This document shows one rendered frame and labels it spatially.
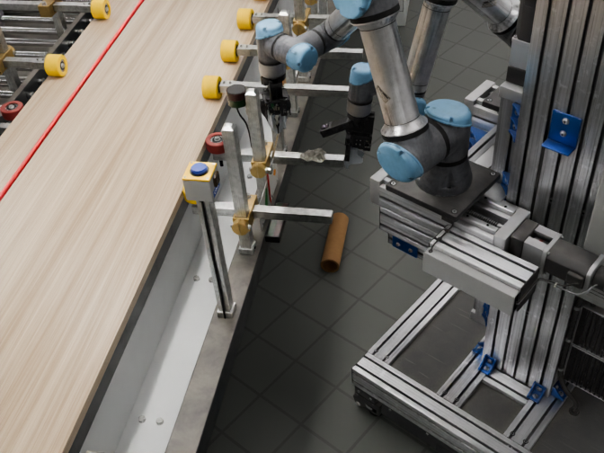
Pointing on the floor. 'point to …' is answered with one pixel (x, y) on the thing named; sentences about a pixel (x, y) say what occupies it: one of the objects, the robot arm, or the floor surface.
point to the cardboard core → (334, 243)
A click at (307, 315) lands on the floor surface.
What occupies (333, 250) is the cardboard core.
